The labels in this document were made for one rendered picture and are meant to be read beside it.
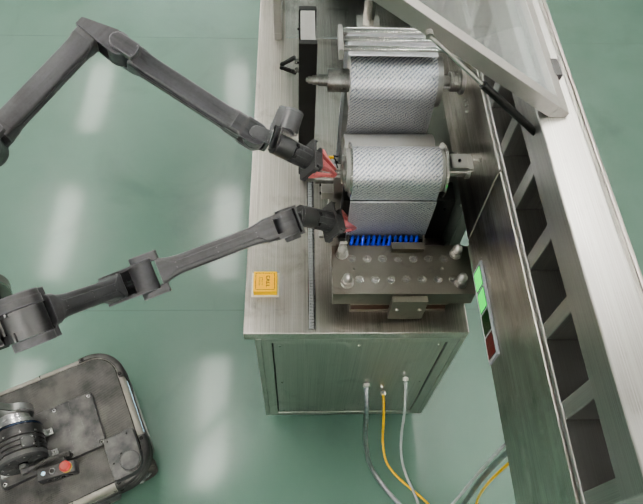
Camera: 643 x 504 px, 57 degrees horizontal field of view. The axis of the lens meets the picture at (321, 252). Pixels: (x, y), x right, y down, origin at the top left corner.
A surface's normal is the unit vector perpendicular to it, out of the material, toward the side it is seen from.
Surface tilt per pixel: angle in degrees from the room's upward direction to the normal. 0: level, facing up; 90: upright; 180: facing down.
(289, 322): 0
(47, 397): 0
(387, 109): 92
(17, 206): 0
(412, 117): 92
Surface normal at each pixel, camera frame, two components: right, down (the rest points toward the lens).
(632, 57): 0.04, -0.53
